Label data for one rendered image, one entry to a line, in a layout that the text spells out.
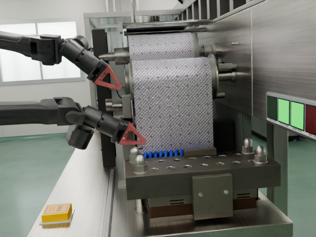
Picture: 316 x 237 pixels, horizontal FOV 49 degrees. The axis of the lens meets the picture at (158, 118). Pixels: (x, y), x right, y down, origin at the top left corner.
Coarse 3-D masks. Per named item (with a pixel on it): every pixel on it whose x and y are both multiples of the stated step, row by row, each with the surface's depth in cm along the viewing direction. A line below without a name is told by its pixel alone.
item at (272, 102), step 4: (268, 96) 83; (268, 100) 83; (272, 100) 81; (268, 104) 83; (272, 104) 81; (268, 108) 83; (272, 108) 81; (268, 112) 84; (272, 112) 81; (268, 116) 84; (272, 116) 81
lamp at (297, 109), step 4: (292, 104) 71; (296, 104) 70; (300, 104) 68; (292, 108) 71; (296, 108) 70; (300, 108) 68; (292, 112) 71; (296, 112) 70; (300, 112) 68; (292, 116) 71; (296, 116) 70; (300, 116) 68; (292, 120) 72; (296, 120) 70; (300, 120) 68; (292, 124) 72; (296, 124) 70; (300, 124) 68; (300, 128) 68
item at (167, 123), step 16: (192, 96) 103; (208, 96) 104; (144, 112) 102; (160, 112) 103; (176, 112) 103; (192, 112) 104; (208, 112) 104; (144, 128) 103; (160, 128) 104; (176, 128) 104; (192, 128) 105; (208, 128) 105; (160, 144) 105; (176, 144) 105; (192, 144) 106; (208, 144) 106
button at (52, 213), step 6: (60, 204) 97; (66, 204) 97; (48, 210) 94; (54, 210) 93; (60, 210) 93; (66, 210) 93; (42, 216) 91; (48, 216) 91; (54, 216) 91; (60, 216) 91; (66, 216) 92; (42, 222) 91
